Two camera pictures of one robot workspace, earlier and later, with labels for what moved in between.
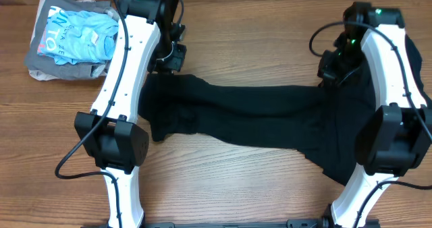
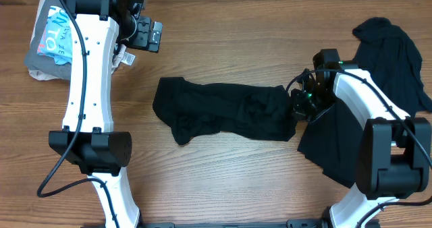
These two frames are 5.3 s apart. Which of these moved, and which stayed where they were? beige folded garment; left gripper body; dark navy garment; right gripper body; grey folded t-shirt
Moved: left gripper body; right gripper body
Stayed: grey folded t-shirt; dark navy garment; beige folded garment
